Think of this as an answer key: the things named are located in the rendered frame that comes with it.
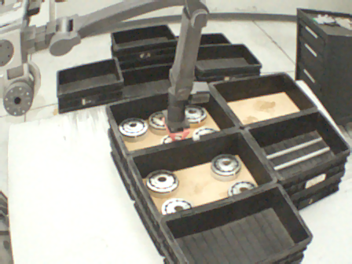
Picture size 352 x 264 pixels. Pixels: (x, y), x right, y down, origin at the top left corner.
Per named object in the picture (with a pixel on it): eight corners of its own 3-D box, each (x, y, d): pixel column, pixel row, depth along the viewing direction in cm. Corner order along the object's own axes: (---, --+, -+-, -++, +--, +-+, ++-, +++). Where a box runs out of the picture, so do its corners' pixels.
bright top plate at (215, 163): (220, 178, 160) (220, 177, 160) (205, 160, 167) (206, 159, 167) (246, 169, 163) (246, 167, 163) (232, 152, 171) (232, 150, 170)
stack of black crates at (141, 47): (116, 109, 315) (115, 49, 288) (110, 86, 338) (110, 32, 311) (178, 100, 324) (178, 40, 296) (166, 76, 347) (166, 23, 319)
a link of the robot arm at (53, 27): (41, 23, 116) (40, 35, 114) (73, 15, 118) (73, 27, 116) (42, 43, 124) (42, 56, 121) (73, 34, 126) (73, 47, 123)
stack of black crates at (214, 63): (197, 137, 293) (199, 70, 266) (183, 108, 316) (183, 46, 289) (259, 127, 301) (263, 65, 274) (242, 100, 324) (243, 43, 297)
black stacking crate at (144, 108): (129, 182, 165) (126, 155, 158) (106, 131, 187) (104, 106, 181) (238, 155, 176) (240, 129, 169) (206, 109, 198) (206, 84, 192)
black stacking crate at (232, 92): (239, 155, 176) (241, 129, 170) (207, 108, 199) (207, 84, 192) (315, 131, 187) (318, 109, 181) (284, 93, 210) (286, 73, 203)
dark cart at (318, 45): (314, 144, 309) (328, 34, 255) (291, 108, 344) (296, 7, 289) (364, 131, 322) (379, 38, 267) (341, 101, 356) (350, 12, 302)
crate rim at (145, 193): (158, 224, 137) (157, 218, 135) (126, 160, 159) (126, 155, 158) (277, 187, 148) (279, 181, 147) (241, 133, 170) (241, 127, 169)
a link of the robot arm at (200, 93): (172, 68, 157) (179, 89, 153) (207, 65, 160) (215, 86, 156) (166, 90, 167) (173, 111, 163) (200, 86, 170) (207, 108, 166)
